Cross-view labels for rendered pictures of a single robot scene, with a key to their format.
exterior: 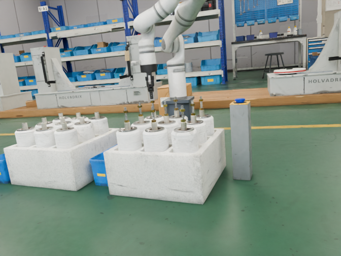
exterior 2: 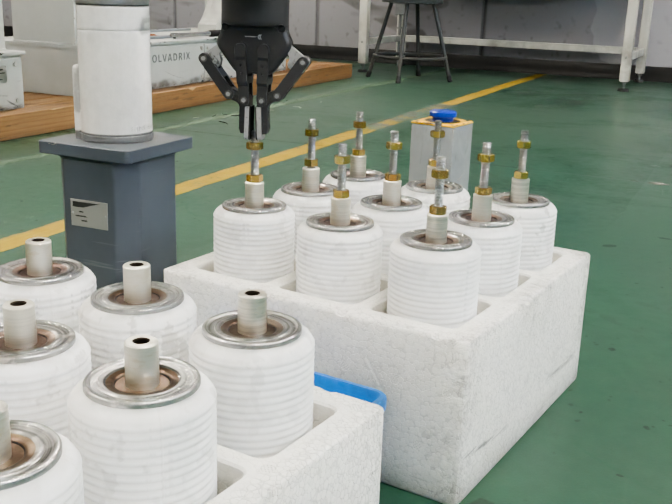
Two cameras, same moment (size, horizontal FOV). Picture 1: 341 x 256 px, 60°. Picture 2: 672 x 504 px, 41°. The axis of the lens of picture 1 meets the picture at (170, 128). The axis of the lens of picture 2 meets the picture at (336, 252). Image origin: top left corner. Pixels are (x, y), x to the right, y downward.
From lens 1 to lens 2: 1.55 m
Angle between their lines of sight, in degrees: 79
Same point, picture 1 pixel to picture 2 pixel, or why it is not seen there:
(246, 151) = not seen: hidden behind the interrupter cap
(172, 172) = (559, 322)
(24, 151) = not seen: outside the picture
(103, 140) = not seen: hidden behind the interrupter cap
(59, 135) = (309, 361)
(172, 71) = (139, 26)
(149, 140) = (516, 251)
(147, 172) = (531, 352)
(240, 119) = (462, 163)
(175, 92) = (145, 111)
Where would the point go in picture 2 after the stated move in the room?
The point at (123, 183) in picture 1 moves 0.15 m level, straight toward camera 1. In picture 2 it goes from (488, 430) to (627, 432)
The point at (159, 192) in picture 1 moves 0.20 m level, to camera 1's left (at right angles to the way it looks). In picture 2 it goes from (536, 402) to (547, 489)
